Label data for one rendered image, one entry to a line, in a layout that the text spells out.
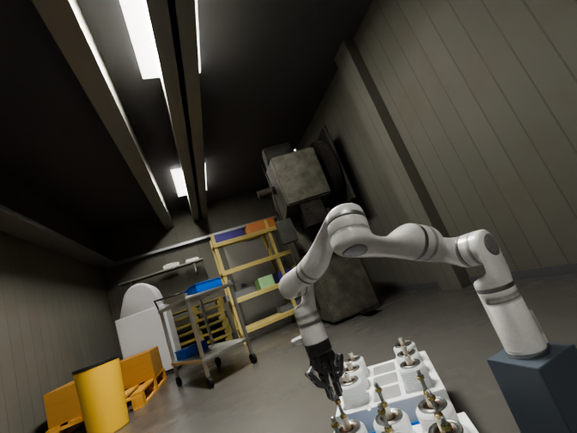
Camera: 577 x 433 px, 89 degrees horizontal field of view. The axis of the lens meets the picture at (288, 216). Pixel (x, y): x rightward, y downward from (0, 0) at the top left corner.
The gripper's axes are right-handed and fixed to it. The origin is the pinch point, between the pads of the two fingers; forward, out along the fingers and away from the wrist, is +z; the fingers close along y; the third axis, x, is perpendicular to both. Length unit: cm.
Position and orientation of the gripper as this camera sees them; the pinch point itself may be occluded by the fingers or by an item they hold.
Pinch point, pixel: (334, 391)
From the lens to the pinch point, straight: 97.5
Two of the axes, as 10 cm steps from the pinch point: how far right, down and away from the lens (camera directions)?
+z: 3.4, 9.2, -2.1
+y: 8.2, -1.8, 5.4
